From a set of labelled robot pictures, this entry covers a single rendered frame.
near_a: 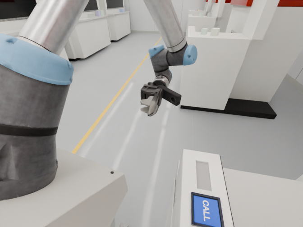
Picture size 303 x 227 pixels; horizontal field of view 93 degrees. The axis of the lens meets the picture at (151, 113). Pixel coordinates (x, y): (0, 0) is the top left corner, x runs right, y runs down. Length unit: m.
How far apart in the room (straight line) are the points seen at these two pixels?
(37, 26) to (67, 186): 0.35
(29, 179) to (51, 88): 0.14
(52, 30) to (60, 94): 0.20
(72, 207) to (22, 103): 0.17
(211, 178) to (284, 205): 0.28
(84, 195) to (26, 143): 0.13
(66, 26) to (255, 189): 0.70
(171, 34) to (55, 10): 0.33
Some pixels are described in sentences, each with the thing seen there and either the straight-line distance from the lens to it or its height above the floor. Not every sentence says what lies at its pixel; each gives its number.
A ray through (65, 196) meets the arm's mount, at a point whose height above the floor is 1.02.
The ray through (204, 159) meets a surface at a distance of 0.40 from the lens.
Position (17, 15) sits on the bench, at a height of 1.08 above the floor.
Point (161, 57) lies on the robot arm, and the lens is 0.67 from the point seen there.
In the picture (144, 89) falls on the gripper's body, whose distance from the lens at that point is 0.57.
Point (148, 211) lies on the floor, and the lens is 1.33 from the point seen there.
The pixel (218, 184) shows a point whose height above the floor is 0.96.
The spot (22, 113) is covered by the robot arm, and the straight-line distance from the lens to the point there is 0.28.
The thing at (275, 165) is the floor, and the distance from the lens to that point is 1.93.
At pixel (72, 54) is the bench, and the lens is 4.43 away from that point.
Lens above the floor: 1.27
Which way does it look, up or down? 38 degrees down
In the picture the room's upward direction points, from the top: straight up
